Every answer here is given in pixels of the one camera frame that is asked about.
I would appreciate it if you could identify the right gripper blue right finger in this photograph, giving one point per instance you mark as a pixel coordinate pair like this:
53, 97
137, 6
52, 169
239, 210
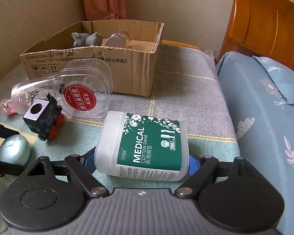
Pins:
201, 171

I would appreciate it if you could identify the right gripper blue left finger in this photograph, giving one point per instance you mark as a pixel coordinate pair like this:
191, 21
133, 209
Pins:
80, 169

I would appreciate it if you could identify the teal round metallic case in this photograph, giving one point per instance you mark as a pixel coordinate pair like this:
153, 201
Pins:
15, 150

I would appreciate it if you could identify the medical cotton swab box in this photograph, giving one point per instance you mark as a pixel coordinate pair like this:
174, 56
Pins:
142, 147

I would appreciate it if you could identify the black toy train red wheels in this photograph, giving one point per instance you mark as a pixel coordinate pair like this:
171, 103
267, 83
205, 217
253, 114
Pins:
45, 118

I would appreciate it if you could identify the pink toy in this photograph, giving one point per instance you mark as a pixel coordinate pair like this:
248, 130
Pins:
7, 107

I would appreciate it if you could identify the clear plastic bottle red label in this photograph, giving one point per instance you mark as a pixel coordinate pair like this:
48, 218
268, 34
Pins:
82, 89

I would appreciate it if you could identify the grey checked blanket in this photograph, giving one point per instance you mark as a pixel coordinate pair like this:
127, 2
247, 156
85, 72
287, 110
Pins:
186, 88

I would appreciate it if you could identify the light blue floral bedding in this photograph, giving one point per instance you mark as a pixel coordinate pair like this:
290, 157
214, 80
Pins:
259, 92

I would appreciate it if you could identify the brown cardboard box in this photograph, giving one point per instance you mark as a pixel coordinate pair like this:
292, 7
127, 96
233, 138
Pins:
132, 67

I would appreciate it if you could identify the grey elephant toy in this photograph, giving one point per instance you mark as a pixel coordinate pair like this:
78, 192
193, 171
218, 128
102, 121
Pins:
85, 39

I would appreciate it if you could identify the glass jar with yellow beads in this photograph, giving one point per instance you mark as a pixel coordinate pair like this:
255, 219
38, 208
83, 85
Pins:
118, 39

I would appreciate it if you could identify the wooden bed headboard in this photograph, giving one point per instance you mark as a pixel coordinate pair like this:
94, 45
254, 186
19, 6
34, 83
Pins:
261, 27

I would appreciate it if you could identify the pink orange curtain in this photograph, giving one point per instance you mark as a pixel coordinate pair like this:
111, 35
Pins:
104, 0

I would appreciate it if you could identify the white wall plug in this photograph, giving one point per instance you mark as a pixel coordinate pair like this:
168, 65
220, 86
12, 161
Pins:
210, 52

